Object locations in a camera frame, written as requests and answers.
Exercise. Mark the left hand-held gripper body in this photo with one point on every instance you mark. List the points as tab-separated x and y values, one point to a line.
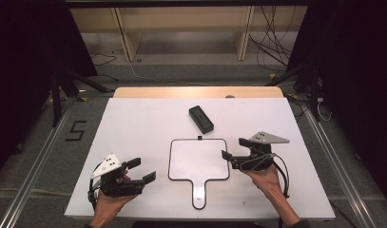
108	166

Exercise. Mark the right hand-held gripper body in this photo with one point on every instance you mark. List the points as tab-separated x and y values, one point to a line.
259	160

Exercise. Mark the small white handheld whiteboard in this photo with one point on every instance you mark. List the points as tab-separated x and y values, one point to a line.
194	158

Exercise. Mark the black whiteboard eraser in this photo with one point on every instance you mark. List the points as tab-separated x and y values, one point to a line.
201	119

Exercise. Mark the person's right hand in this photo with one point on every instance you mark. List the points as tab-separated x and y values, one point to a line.
268	182

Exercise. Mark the person's left hand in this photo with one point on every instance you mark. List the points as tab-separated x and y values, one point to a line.
108	207

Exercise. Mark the large white table sheet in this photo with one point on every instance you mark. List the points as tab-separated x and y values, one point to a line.
134	126

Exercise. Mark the yellow tape piece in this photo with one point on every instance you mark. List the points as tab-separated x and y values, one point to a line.
272	76
82	98

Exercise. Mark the black tripod stand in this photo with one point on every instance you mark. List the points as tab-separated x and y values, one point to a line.
314	91
56	95

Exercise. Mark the black curtain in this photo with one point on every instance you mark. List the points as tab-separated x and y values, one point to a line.
23	63
356	63

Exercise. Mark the light wooden shelf unit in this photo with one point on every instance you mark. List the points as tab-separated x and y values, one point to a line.
188	19

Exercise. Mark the black overhead bar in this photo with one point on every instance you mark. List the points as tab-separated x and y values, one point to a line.
181	3

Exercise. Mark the aluminium floor rail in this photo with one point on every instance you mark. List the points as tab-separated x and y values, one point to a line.
337	164
32	177

